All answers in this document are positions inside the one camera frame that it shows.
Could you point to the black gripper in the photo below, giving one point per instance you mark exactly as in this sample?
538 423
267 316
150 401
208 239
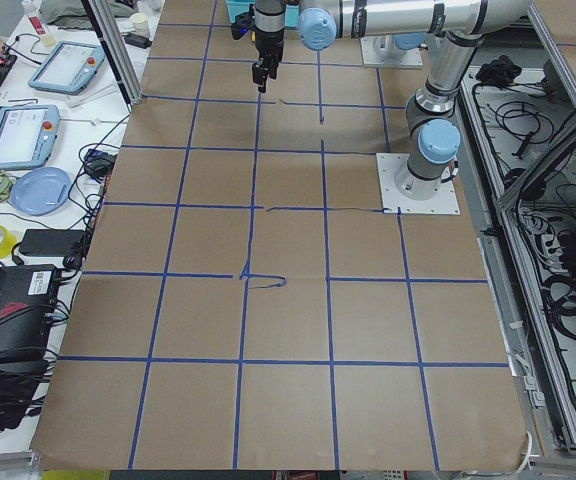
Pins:
269 46

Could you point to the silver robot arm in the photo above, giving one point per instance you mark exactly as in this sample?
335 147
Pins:
435 140

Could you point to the light blue plastic bin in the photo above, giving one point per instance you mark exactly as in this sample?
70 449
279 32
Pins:
237 7

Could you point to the paper cup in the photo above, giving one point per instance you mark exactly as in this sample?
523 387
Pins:
140 24

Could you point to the upper blue teach pendant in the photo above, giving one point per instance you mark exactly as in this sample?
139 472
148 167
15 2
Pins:
69 68

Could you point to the blue teach pendant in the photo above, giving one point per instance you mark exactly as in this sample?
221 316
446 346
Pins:
69 68
27 135

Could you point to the black cloth lump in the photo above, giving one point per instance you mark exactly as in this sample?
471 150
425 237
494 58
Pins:
500 72

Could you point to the lower blue teach pendant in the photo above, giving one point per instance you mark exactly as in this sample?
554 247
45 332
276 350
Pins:
27 135

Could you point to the blue plastic plate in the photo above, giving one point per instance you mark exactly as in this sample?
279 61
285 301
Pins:
41 191

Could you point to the black power brick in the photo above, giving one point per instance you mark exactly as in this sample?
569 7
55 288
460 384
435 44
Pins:
49 242

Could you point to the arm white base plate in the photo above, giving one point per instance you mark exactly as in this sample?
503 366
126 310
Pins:
403 193
401 51

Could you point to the aluminium side frame rail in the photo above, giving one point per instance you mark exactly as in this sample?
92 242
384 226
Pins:
535 393

